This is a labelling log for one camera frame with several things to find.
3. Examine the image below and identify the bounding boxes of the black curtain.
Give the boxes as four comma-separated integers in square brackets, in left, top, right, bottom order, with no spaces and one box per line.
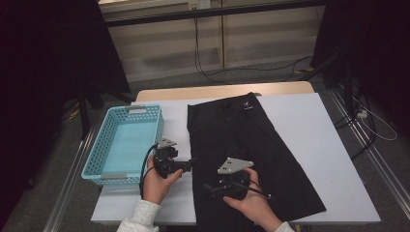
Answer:
[310,0,410,136]
[0,0,132,220]

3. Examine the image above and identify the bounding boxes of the light blue plastic basket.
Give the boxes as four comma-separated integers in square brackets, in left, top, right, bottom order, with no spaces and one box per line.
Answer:
[80,103,164,187]

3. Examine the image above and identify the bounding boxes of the white floor cable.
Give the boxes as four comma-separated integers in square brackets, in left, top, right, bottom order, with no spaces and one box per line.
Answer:
[352,96,398,142]

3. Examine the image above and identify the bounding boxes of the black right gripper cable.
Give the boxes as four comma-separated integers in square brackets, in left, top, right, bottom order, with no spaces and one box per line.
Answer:
[221,181,273,200]

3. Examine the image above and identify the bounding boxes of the black cable bundle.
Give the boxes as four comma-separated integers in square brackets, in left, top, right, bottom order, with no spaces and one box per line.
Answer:
[333,93,376,161]

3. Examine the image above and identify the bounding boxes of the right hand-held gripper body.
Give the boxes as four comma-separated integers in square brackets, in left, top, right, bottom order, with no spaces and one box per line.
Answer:
[217,157,255,201]

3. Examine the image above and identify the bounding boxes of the black tripod stand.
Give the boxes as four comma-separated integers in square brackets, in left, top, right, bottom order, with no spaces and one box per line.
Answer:
[75,80,136,141]

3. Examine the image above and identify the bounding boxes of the person's left hand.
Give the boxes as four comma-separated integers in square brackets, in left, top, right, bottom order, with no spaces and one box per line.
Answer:
[142,155,184,205]

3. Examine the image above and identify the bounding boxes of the black metal stand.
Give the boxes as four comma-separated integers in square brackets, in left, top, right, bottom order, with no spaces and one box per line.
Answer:
[303,51,356,114]

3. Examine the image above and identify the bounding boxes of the wooden table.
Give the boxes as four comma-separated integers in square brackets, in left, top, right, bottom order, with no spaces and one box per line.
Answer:
[134,80,315,102]

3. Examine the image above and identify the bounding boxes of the white wall socket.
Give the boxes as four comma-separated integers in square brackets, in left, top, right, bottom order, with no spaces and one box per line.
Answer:
[188,0,212,10]

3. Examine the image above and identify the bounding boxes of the beige wooden cabinet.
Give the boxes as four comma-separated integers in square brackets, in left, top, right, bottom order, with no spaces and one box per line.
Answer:
[98,0,325,83]

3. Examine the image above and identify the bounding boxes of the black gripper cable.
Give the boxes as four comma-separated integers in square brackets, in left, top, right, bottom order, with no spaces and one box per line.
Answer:
[221,181,273,200]
[138,143,160,199]

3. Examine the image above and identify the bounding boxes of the black horizontal bar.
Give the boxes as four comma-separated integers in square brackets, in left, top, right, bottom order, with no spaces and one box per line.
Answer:
[104,0,327,28]

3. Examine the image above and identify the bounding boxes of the person's right hand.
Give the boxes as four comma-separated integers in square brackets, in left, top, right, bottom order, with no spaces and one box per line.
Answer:
[222,167,283,232]

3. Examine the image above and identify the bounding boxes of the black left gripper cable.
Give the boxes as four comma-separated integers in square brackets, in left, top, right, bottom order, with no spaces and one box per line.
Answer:
[138,143,160,199]

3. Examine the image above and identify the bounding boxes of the black pants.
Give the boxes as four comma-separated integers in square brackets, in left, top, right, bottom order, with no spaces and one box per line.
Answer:
[187,92,327,232]

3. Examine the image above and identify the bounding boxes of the black hanging cable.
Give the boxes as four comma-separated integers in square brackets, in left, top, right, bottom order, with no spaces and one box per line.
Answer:
[192,15,231,86]

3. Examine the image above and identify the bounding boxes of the black floor cable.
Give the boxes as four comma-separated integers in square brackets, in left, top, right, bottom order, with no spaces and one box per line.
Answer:
[202,55,313,78]

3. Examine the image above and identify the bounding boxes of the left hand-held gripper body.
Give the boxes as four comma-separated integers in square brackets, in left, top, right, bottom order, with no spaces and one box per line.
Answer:
[153,137,193,180]

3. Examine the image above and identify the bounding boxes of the aluminium floor rail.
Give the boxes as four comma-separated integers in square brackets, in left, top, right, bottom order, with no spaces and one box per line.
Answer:
[328,88,410,211]
[43,125,98,232]

